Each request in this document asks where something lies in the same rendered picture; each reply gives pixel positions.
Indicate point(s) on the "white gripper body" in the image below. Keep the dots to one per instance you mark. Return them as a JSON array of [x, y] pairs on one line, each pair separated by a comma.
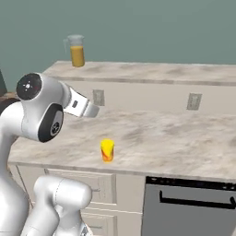
[[82, 107]]

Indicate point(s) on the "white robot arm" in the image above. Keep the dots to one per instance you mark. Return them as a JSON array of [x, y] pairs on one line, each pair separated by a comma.
[[37, 110]]

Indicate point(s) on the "yellow and orange cup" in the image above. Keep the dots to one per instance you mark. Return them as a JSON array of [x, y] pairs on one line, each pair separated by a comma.
[[107, 150]]

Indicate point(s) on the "glass pitcher with orange juice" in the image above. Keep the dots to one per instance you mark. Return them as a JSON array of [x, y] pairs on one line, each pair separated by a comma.
[[76, 53]]

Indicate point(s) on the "beige drawer front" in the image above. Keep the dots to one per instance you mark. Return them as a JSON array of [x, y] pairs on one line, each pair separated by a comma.
[[100, 221], [101, 184]]

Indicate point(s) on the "grey dishwasher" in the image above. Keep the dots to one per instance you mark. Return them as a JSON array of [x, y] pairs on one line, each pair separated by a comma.
[[188, 212]]

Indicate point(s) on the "grey wall socket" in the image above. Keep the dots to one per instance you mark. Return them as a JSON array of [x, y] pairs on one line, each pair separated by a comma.
[[98, 97], [194, 101]]

